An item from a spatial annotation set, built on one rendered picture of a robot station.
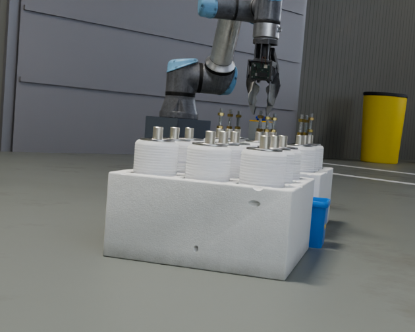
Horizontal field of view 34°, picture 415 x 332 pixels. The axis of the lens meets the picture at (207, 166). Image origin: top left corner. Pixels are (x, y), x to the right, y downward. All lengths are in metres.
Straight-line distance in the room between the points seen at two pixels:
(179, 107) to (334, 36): 4.73
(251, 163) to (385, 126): 5.70
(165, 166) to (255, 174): 0.20
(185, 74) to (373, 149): 4.64
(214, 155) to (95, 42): 3.53
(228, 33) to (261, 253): 1.30
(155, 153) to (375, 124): 5.71
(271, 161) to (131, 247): 0.34
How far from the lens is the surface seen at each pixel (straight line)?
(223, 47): 2.56
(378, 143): 7.07
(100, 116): 4.92
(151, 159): 1.45
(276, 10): 1.97
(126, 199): 1.44
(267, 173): 1.39
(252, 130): 2.37
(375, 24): 7.91
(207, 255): 1.40
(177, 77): 2.61
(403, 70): 8.52
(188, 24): 5.50
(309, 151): 1.93
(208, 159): 1.41
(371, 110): 7.09
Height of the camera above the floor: 0.31
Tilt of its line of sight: 4 degrees down
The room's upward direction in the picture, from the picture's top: 5 degrees clockwise
